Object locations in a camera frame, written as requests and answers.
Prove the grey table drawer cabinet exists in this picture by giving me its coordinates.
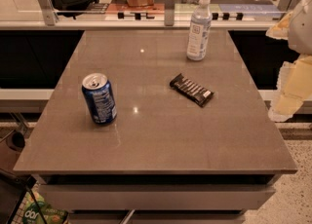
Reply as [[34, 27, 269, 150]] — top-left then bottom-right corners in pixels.
[[40, 180, 275, 224]]

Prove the black snack bar wrapper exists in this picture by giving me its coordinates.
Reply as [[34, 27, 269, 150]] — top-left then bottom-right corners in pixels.
[[170, 74, 214, 107]]

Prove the green chip bag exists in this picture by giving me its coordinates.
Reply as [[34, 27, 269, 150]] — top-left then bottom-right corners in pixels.
[[8, 192, 70, 224]]

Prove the middle metal glass bracket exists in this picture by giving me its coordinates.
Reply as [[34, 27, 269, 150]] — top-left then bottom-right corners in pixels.
[[164, 0, 176, 26]]

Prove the clear plastic water bottle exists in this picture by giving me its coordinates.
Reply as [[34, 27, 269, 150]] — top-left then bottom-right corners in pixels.
[[186, 0, 213, 61]]

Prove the left metal glass bracket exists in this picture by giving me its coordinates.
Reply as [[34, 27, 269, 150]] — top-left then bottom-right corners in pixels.
[[38, 0, 58, 26]]

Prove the blue pepsi can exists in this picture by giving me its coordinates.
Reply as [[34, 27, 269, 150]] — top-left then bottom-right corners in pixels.
[[82, 73, 117, 125]]

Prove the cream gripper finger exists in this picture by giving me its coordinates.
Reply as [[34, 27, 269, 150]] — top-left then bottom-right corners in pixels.
[[268, 55, 312, 122], [266, 12, 293, 40]]

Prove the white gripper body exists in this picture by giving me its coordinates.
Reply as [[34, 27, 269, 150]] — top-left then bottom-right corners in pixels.
[[288, 0, 312, 55]]

